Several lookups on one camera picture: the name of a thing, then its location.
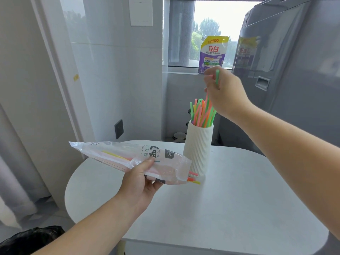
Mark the black garbage bag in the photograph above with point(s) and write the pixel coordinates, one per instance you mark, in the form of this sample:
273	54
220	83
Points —
29	241

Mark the person's left thumb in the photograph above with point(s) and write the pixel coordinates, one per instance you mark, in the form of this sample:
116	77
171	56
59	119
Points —
147	164

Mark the clear plastic straw packet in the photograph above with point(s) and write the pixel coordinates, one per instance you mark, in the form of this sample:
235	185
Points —
111	156

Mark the person's left forearm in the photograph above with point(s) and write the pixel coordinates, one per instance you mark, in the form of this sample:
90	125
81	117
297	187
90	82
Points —
93	231

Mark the white ribbed holder vase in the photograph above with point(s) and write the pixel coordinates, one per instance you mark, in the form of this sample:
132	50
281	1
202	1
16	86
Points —
198	151

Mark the green drinking straw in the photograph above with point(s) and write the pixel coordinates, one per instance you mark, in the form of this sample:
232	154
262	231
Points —
217	75

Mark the grey washing machine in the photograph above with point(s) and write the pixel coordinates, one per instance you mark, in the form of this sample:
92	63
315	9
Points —
292	63

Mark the white wall panel cover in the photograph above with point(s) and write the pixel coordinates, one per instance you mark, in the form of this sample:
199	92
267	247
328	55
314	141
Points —
140	11

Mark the person's right forearm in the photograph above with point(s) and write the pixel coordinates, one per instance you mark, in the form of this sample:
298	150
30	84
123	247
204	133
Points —
292	159

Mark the person's right hand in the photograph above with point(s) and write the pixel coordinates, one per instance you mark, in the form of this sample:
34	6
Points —
228	95

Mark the bunch of upright colourful straws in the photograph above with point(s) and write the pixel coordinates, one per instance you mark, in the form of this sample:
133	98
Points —
201	114

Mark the purple and yellow detergent pouch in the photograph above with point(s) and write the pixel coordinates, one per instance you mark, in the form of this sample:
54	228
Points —
212	51

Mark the bundle of packed colourful straws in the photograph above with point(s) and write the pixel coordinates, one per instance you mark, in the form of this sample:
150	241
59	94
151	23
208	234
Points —
193	173

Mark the window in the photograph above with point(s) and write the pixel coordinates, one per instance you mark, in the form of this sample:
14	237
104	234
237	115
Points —
212	21

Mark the person's right fingers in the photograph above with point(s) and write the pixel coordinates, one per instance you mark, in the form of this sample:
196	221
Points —
212	82

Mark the person's left hand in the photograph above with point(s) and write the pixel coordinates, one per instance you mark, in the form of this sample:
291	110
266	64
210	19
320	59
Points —
135	185

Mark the black wall socket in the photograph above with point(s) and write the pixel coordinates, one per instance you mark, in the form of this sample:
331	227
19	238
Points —
119	129

